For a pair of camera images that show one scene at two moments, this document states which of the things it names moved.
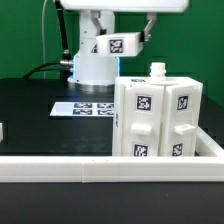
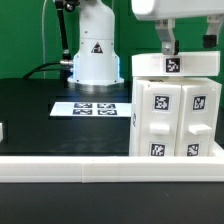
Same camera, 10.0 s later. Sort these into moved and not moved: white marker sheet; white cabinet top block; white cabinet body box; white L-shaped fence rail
Moved: white cabinet body box; white cabinet top block
Not moved: white L-shaped fence rail; white marker sheet
